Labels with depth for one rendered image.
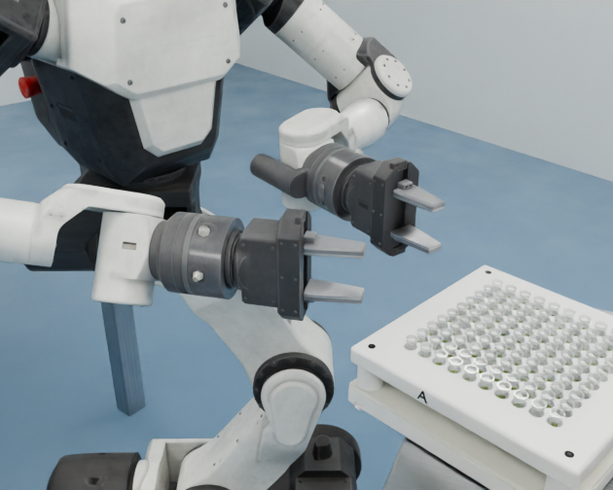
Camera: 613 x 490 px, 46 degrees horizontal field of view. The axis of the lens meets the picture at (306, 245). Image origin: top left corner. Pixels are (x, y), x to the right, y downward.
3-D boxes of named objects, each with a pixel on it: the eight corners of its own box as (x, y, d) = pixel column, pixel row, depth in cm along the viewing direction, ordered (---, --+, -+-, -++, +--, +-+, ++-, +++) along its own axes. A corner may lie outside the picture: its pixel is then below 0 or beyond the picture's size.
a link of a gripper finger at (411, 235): (445, 242, 85) (408, 224, 90) (425, 250, 83) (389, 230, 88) (444, 254, 86) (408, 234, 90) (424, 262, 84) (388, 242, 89)
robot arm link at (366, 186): (434, 153, 87) (369, 126, 96) (374, 170, 82) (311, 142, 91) (426, 244, 93) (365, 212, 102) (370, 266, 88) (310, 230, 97)
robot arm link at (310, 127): (311, 196, 99) (356, 162, 109) (310, 134, 95) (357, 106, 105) (272, 187, 102) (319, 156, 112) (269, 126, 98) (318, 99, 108)
